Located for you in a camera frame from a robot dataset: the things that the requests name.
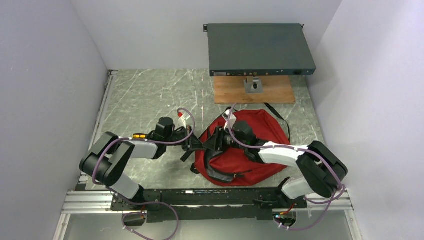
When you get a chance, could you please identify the yellow handled screwdriver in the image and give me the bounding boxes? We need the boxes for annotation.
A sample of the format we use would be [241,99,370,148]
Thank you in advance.
[132,133,148,139]

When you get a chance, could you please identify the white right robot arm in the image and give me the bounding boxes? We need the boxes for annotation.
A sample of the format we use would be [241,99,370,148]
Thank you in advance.
[203,121,348,208]

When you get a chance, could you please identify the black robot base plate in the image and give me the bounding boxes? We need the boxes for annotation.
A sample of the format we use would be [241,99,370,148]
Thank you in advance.
[110,187,307,223]

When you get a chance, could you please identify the wooden board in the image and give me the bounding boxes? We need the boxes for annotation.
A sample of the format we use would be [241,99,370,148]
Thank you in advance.
[213,76,295,104]

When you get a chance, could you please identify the aluminium rail frame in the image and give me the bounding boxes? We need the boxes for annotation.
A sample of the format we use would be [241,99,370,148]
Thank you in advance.
[58,69,362,240]

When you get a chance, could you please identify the grey metal camera mount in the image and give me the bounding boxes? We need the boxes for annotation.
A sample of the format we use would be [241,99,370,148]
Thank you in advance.
[243,76,264,94]

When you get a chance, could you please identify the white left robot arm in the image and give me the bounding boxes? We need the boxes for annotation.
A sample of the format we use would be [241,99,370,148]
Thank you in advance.
[79,117,203,210]

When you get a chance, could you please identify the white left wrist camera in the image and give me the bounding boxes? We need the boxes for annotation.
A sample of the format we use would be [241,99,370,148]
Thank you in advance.
[177,112,191,129]

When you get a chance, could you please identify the red fabric backpack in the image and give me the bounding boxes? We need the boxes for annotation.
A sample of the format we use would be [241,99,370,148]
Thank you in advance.
[190,103,290,187]

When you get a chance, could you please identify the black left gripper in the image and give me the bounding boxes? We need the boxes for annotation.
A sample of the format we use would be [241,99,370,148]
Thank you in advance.
[165,125,207,152]

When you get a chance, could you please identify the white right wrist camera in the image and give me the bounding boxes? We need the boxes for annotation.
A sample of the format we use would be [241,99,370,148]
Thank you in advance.
[222,109,237,129]

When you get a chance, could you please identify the dark rack-mount network switch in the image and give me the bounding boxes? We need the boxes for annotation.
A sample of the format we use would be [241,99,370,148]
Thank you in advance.
[203,23,317,77]

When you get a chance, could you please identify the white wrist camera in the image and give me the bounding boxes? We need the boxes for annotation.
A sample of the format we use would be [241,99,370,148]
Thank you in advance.
[177,112,191,129]
[222,109,237,129]

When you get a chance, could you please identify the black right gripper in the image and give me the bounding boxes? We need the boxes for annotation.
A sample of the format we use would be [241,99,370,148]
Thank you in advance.
[202,125,247,151]

